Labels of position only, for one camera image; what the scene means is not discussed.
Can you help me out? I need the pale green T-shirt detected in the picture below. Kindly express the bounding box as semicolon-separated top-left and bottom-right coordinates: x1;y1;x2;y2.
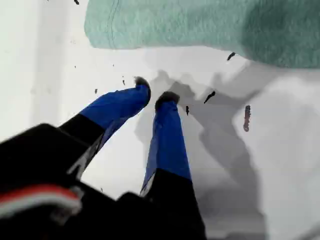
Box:
84;0;320;69

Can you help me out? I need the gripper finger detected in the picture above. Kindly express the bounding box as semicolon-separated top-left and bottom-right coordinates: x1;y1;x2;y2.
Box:
139;91;207;240
58;76;152;154

